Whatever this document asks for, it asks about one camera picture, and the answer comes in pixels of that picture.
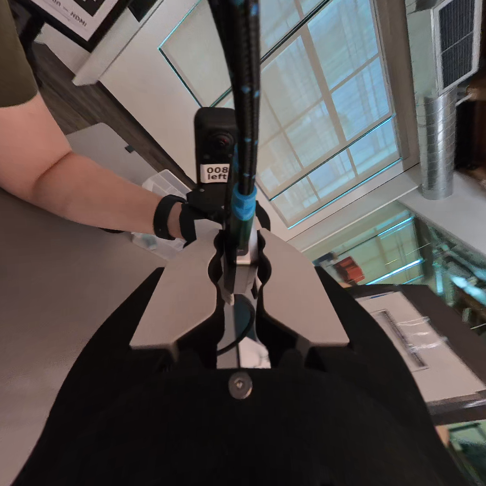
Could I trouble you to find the person's left forearm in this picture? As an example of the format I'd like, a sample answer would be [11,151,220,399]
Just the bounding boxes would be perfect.
[36,150,169,239]

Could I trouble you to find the black display board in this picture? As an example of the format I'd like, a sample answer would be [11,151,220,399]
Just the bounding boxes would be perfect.
[347,283,486,424]

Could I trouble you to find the clear plastic organizer box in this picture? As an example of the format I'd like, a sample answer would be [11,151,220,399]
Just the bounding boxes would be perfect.
[131,169,193,251]

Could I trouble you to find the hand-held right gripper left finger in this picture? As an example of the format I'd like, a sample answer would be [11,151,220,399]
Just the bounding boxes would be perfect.
[130,228,226,352]

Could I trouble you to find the white vent grille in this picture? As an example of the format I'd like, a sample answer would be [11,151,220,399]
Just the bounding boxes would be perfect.
[430,0,483,95]

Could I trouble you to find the olive shirt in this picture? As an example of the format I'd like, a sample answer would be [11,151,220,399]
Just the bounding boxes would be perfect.
[0,0,39,110]

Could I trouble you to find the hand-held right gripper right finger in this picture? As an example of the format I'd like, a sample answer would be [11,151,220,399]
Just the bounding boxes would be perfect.
[255,229,350,348]

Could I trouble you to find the person's left hand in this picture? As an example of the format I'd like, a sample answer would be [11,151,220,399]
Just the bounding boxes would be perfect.
[167,204,187,240]

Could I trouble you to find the black braided hdmi cable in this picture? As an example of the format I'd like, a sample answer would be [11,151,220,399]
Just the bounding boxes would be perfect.
[209,0,263,266]

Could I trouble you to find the black wrist watch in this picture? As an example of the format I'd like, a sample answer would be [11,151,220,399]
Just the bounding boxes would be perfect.
[154,194,187,241]

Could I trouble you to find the large grid window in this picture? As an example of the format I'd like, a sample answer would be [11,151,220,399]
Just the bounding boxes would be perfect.
[159,0,404,230]

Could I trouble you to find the grey spiral duct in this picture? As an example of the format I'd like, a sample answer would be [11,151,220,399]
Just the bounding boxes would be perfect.
[419,93,456,200]

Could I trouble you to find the printed instruction sheet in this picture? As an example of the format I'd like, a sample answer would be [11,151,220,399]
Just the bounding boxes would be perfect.
[357,300,486,403]

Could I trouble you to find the black framed wall poster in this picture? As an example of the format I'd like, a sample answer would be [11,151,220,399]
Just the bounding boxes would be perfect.
[28,0,164,53]

